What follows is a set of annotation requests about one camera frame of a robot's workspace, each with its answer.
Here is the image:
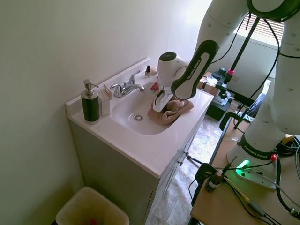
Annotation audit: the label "yellow tipped cable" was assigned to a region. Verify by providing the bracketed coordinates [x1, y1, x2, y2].
[222, 176, 251, 202]

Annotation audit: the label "translucent trash bin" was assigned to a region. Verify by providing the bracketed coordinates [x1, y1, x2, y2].
[55, 186, 130, 225]

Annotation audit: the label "black table clamp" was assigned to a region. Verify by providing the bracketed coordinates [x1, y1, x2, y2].
[191, 163, 219, 205]
[219, 112, 255, 132]

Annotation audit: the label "beige textured towel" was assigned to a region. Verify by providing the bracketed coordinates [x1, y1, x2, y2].
[147, 99, 195, 126]

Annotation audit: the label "black equipment case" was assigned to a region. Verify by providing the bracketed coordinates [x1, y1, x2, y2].
[205, 97, 234, 122]

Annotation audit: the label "black camera stand pole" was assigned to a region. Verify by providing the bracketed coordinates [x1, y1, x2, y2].
[226, 13, 261, 83]

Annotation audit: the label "brown cardboard box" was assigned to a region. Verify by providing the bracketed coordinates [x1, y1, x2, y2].
[197, 72, 221, 96]

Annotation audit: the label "black chrome soap dispenser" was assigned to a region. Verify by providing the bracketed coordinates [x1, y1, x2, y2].
[81, 79, 102, 126]

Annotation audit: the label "blue cloth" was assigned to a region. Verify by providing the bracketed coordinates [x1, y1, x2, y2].
[247, 93, 269, 118]

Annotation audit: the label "white sink vanity top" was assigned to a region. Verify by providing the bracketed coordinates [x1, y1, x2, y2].
[65, 57, 215, 178]

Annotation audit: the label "small white printed box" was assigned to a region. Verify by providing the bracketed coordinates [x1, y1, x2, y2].
[98, 83, 112, 117]

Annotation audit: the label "grey thick cable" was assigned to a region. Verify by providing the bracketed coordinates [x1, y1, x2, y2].
[217, 164, 300, 220]

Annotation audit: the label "small dark dropper bottle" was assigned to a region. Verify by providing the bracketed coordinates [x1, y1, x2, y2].
[205, 170, 224, 193]

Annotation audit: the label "long black arm cable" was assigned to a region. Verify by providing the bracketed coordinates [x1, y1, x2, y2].
[248, 16, 281, 100]

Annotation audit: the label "grey vanity cabinet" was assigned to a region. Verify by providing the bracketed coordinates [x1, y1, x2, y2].
[69, 112, 207, 225]

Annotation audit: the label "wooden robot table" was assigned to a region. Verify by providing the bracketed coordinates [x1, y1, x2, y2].
[190, 112, 300, 225]

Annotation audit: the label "chrome sink faucet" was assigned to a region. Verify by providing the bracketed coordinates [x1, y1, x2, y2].
[110, 69, 146, 98]

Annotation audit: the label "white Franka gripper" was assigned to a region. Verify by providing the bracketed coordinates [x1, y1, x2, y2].
[152, 90, 173, 113]

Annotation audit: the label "window blinds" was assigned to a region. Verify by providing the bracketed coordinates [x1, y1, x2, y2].
[238, 13, 286, 50]

